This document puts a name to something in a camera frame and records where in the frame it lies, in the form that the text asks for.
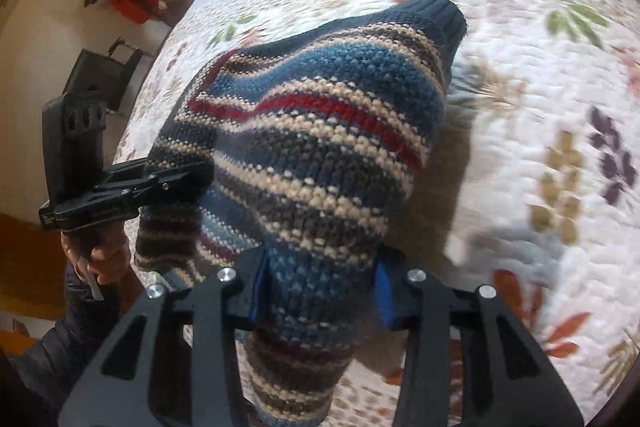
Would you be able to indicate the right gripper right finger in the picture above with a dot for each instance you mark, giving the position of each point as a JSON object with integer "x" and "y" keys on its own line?
{"x": 507, "y": 379}

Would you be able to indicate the dark jacket forearm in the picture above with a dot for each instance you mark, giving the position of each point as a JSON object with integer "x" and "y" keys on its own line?
{"x": 44, "y": 375}

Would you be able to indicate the red bag on wall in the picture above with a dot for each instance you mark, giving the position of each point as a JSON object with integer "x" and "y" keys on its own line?
{"x": 140, "y": 11}

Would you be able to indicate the striped knit sweater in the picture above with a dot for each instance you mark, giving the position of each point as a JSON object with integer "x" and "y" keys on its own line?
{"x": 315, "y": 141}

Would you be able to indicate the floral quilted bedspread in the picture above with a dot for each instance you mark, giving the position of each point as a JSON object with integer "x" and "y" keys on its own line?
{"x": 534, "y": 184}

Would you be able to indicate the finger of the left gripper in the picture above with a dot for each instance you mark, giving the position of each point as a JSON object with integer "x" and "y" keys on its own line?
{"x": 84, "y": 195}

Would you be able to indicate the person's left hand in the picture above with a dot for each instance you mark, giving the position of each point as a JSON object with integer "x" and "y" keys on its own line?
{"x": 108, "y": 260}

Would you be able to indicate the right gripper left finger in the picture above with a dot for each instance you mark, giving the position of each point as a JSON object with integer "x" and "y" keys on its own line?
{"x": 172, "y": 360}

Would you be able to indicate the black chair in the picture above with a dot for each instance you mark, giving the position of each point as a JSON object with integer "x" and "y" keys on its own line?
{"x": 104, "y": 74}

